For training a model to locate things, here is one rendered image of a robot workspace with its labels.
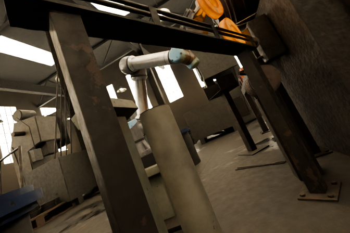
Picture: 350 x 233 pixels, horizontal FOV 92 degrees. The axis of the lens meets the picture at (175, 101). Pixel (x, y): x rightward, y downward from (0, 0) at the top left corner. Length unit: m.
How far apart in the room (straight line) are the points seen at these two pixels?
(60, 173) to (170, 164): 2.94
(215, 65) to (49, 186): 3.82
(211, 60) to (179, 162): 3.54
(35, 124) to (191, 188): 5.57
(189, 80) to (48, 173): 9.68
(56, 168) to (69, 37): 3.19
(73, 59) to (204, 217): 0.55
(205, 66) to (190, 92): 7.68
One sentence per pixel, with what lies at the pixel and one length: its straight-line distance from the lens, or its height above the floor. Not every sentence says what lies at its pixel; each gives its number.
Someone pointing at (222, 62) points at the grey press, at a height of 1.44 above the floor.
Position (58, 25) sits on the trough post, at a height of 0.65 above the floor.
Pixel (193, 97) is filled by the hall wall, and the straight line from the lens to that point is 11.46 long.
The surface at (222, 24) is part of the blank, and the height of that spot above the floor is 0.74.
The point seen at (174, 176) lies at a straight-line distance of 0.58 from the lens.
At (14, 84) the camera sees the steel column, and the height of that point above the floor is 5.24.
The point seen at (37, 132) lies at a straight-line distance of 5.90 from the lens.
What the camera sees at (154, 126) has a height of 0.46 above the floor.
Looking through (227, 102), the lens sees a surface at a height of 0.49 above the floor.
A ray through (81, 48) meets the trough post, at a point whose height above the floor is 0.61.
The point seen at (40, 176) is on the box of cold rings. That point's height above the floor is 0.66.
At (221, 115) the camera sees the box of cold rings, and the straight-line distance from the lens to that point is 3.58.
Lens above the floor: 0.40
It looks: 10 degrees up
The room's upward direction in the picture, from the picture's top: 24 degrees counter-clockwise
